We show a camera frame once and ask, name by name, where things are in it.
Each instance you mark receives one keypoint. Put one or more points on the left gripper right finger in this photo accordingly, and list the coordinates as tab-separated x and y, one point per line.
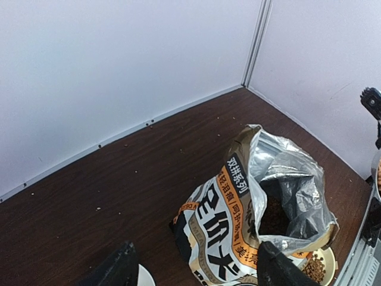
275	269

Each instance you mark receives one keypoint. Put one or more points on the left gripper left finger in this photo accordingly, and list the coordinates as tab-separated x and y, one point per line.
120	268

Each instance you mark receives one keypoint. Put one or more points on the brown pet food bag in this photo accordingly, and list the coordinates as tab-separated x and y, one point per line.
268	190

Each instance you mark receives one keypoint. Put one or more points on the silver metal scoop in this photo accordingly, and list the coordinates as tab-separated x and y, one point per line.
375	173

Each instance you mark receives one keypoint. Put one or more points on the cream cat-ear pet bowl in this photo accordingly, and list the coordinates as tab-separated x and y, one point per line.
329	261

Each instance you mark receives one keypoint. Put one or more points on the white ceramic bowl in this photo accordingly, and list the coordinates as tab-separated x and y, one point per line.
144	277

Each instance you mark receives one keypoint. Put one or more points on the brown kibble in cream bowl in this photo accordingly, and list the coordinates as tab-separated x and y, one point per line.
315	269

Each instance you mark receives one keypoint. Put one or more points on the front aluminium rail frame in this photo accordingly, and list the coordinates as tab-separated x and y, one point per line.
362	266

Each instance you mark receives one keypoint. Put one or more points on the right aluminium corner post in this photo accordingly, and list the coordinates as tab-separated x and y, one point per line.
259	31

